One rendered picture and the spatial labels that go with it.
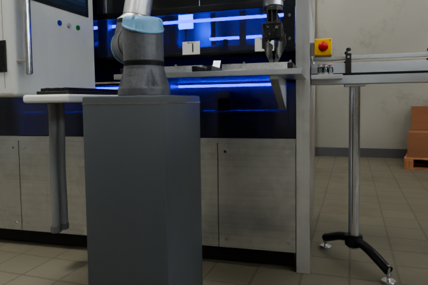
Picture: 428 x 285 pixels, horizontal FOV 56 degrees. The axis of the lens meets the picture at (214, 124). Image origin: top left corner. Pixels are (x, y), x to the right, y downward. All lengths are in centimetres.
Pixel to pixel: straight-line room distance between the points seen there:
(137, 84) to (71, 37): 83
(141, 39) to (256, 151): 88
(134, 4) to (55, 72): 61
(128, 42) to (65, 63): 73
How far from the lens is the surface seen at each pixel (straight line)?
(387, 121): 568
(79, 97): 153
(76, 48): 192
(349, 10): 577
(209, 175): 188
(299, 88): 178
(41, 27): 176
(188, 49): 189
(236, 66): 156
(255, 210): 187
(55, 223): 201
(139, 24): 114
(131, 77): 113
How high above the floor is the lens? 77
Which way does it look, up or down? 3 degrees down
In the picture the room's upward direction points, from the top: 1 degrees counter-clockwise
